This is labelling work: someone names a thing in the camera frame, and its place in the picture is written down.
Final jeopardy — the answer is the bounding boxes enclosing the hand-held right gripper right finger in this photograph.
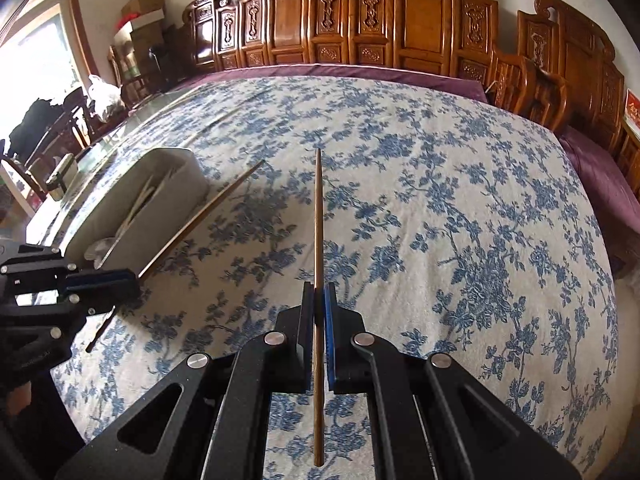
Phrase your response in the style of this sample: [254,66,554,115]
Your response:
[322,282,583,480]

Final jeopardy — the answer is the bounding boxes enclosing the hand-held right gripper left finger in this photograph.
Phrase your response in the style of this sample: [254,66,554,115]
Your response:
[52,282,317,480]

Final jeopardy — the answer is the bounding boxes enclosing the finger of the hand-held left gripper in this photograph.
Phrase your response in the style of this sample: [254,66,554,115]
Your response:
[0,280,142,342]
[0,244,138,297]

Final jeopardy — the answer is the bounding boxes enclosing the white plastic spoon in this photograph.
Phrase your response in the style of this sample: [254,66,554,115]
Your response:
[84,237,119,262]

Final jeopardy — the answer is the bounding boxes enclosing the light bamboo chopstick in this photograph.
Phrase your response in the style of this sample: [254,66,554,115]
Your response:
[116,172,157,237]
[100,169,176,267]

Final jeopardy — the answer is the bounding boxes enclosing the dark brown chopstick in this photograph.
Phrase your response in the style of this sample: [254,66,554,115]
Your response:
[313,148,326,467]
[85,159,267,353]

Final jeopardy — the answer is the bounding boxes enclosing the steel rectangular tray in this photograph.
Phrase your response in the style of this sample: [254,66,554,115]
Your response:
[64,147,211,272]

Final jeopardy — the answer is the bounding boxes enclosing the dark wooden chair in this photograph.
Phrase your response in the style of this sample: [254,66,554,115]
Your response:
[0,85,103,202]

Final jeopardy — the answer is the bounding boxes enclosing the black cloth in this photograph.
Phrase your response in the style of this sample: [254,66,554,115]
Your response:
[9,100,67,157]

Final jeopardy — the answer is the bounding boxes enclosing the blue floral blanket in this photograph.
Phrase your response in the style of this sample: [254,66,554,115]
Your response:
[25,76,621,480]

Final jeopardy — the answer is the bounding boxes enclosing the white plastic bag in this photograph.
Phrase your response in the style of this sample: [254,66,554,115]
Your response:
[86,75,126,124]

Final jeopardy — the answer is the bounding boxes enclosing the window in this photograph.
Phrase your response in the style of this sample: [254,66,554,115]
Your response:
[0,0,99,137]

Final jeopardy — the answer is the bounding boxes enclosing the purple bed sheet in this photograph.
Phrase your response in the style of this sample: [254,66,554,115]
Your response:
[182,62,489,104]

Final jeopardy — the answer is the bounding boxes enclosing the cardboard box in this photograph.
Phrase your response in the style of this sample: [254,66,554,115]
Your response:
[128,22,169,57]
[121,0,165,18]

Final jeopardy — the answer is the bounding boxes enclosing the wooden armchair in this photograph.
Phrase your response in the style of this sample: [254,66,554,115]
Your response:
[487,50,569,134]

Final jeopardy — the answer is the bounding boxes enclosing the purple seat cushion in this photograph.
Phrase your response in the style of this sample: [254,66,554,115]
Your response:
[557,127,640,242]

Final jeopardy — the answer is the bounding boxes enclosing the long carved wooden headboard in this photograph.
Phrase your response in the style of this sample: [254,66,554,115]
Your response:
[182,0,501,79]

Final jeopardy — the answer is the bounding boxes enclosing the wooden side table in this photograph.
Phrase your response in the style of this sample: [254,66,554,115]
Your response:
[617,125,640,187]

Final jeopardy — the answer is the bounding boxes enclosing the red gift box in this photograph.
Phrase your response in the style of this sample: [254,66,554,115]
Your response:
[622,90,640,129]

